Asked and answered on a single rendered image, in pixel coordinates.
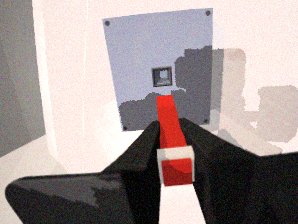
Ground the red square peg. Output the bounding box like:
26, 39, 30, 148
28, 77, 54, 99
157, 95, 194, 187

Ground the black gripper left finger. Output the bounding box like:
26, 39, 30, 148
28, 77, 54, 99
4, 121, 162, 224

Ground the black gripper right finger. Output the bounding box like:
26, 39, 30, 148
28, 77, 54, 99
178, 118, 298, 224

